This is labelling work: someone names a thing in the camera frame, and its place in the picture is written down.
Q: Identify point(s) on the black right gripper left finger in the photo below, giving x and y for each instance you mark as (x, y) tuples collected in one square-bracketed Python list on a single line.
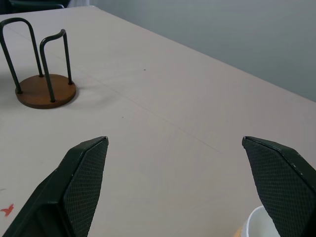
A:
[(81, 187)]

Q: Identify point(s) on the white tan paper cup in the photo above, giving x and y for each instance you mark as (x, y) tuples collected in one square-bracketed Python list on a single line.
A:
[(256, 227)]

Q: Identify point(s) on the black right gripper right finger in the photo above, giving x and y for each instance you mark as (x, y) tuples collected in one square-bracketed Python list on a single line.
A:
[(279, 182)]

